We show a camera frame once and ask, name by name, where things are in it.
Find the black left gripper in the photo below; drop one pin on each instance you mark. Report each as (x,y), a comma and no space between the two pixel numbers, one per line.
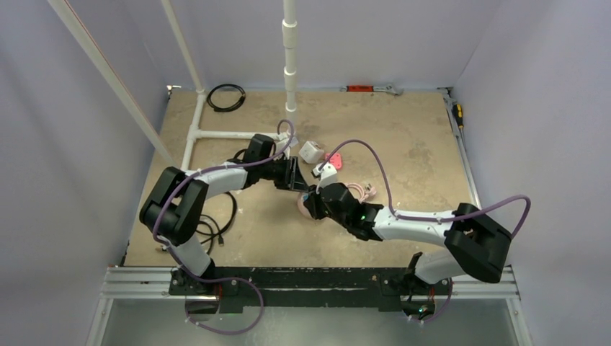
(292,178)

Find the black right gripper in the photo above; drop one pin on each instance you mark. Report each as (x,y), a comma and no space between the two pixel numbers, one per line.
(316,204)

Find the white tiger cube socket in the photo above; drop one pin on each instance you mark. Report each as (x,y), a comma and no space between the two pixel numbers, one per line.
(311,152)

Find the pink round socket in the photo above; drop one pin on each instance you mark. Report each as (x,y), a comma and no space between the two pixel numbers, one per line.
(307,206)

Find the pink triangular power strip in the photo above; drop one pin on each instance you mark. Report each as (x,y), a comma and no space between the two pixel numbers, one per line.
(335,160)

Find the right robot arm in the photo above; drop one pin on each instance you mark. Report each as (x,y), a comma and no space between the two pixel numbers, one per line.
(471,242)

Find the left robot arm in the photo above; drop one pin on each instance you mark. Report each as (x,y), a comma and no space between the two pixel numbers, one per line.
(172,210)

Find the yellow black screwdriver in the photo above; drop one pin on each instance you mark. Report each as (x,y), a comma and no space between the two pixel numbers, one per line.
(458,115)

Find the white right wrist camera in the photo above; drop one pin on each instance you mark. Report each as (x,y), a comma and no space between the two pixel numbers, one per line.
(326,174)

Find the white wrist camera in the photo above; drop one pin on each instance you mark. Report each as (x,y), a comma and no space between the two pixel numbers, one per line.
(286,142)
(326,174)

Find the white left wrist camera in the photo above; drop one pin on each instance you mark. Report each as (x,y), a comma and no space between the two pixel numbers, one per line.
(286,142)

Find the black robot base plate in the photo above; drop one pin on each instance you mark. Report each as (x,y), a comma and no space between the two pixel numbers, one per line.
(384,288)

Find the red handled adjustable wrench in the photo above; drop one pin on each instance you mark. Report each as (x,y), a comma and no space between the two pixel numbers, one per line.
(388,89)

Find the aluminium table edge rail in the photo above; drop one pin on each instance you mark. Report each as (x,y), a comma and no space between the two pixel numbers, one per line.
(449,102)

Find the aluminium front frame rail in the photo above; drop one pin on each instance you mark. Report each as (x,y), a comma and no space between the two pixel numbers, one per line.
(136,283)

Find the white PVC pipe frame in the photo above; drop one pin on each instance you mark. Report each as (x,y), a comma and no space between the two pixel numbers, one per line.
(84,38)

